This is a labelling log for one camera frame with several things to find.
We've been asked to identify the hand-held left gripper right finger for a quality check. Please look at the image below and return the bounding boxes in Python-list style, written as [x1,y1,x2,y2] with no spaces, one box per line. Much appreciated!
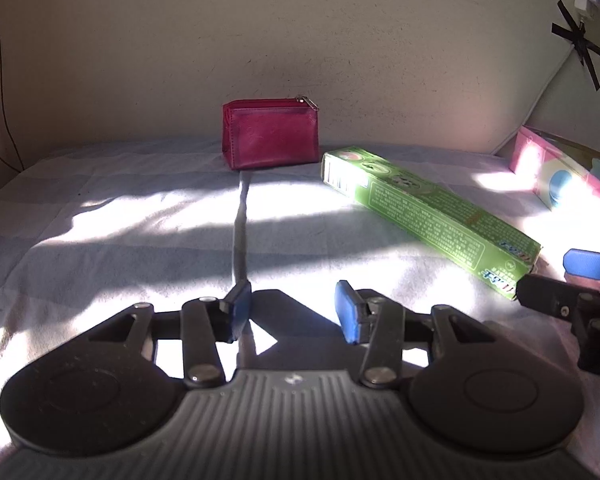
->
[334,280,503,391]

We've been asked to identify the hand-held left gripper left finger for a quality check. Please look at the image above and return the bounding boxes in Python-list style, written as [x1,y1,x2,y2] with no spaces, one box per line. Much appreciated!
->
[82,281,254,390]

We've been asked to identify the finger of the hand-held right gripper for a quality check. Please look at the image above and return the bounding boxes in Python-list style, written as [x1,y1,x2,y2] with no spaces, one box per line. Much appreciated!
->
[517,272,600,379]
[563,248,600,284]

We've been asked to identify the pink cardboard box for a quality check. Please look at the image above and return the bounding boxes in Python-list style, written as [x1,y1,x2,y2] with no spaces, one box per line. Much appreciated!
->
[509,126,600,212]

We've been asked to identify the green toothpaste box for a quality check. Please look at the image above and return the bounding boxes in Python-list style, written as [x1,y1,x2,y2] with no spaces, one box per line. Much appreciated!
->
[320,146,543,302]

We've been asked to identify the red leather coin purse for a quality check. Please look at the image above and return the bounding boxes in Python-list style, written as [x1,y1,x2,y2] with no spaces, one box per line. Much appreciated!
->
[222,95,322,172]

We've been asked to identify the black tape cross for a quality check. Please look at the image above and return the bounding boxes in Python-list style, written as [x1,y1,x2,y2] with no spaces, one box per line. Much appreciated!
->
[551,0,600,92]

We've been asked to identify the thin black wall cable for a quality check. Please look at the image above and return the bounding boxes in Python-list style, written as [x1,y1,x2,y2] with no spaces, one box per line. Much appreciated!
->
[0,0,27,172]

